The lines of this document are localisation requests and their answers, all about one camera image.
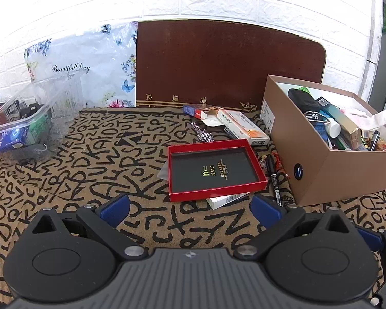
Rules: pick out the pink and white cloth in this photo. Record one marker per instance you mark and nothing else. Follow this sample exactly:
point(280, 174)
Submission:
point(373, 116)

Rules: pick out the flat white box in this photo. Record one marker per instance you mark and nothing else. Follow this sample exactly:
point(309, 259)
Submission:
point(222, 201)

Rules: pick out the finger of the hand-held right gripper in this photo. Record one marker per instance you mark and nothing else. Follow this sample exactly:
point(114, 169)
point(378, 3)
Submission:
point(368, 238)

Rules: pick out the black object in clear container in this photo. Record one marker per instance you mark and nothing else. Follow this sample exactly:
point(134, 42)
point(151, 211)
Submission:
point(27, 111)

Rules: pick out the dark brown wooden board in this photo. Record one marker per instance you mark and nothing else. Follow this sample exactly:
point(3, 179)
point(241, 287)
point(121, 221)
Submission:
point(228, 61)

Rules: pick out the red tasselled charm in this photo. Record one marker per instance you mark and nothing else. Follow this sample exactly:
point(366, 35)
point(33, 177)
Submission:
point(279, 164)

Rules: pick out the clear plastic sleeve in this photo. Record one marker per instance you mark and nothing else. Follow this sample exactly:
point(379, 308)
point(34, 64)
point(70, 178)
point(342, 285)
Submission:
point(164, 173)

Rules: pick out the black case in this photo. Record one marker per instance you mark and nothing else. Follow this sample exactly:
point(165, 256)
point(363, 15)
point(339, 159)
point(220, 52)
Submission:
point(304, 100)

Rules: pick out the clear plastic container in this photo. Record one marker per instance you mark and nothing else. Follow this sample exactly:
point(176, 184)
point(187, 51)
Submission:
point(62, 103)

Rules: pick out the black tag with white script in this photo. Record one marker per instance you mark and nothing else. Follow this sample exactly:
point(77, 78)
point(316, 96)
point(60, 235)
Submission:
point(312, 116)

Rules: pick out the black pen with clip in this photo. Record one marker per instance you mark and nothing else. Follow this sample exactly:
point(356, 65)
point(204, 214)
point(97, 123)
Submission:
point(374, 138)

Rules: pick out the small white bottle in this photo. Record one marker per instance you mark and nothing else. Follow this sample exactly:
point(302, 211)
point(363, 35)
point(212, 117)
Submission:
point(333, 128)

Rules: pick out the teal box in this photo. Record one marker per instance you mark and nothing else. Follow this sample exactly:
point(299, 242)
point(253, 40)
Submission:
point(337, 112)

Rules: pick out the blue and red colourful box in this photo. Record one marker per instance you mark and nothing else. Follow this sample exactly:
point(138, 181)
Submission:
point(196, 111)

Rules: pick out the floral butterfly plastic bag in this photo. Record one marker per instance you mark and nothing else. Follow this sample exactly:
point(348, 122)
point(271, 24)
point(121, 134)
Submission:
point(93, 58)

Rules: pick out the red-rimmed black box tray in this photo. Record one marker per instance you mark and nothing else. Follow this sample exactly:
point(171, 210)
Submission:
point(212, 167)

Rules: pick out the silver metal watch band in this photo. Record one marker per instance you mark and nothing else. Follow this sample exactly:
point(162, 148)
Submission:
point(203, 133)

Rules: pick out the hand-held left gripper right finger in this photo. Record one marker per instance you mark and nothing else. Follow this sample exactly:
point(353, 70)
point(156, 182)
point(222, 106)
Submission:
point(264, 208)

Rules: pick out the letter-patterned tan tablecloth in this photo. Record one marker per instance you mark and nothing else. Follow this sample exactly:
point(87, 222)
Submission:
point(83, 183)

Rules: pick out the green packet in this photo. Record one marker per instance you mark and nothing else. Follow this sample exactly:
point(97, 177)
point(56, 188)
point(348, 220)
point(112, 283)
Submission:
point(38, 129)

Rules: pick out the black marker pen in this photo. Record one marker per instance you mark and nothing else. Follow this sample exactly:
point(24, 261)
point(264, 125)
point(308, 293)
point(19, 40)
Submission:
point(272, 175)

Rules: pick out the orange and white medicine box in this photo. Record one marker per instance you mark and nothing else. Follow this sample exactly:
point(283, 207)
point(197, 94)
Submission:
point(244, 127)

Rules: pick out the brown cardboard box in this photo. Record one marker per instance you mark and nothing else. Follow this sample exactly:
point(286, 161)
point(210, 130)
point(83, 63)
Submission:
point(325, 173)

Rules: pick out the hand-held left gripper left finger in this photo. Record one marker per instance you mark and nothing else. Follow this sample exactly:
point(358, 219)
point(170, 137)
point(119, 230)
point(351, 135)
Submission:
point(115, 210)

